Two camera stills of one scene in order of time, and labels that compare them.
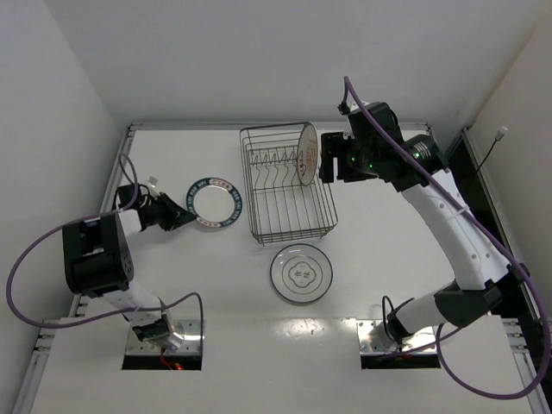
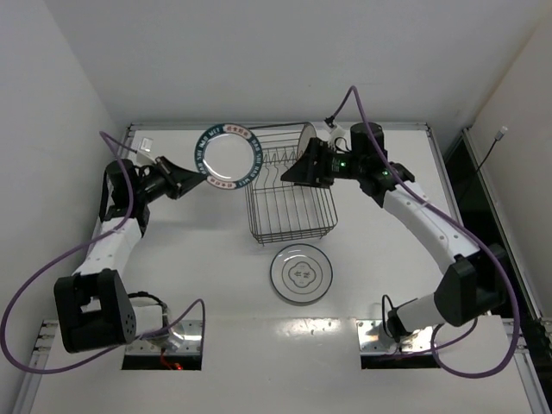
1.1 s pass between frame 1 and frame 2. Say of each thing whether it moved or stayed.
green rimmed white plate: moved
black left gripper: moved
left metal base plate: stayed
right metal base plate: stayed
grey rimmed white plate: stayed
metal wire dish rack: stayed
